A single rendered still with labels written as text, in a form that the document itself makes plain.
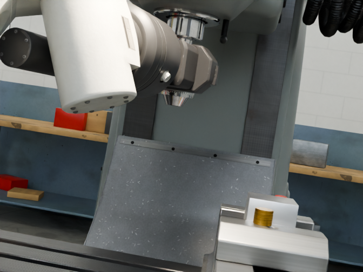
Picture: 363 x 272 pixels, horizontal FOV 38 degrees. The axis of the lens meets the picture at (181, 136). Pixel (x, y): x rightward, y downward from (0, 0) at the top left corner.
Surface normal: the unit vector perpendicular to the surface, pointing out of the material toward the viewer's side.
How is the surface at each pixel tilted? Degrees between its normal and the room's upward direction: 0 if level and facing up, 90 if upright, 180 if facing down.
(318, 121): 90
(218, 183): 63
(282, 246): 40
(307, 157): 90
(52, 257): 0
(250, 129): 90
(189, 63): 90
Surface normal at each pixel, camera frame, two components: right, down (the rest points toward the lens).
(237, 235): 0.06, -0.73
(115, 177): 0.00, -0.40
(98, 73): 0.20, -0.15
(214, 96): -0.13, 0.04
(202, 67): -0.35, -0.02
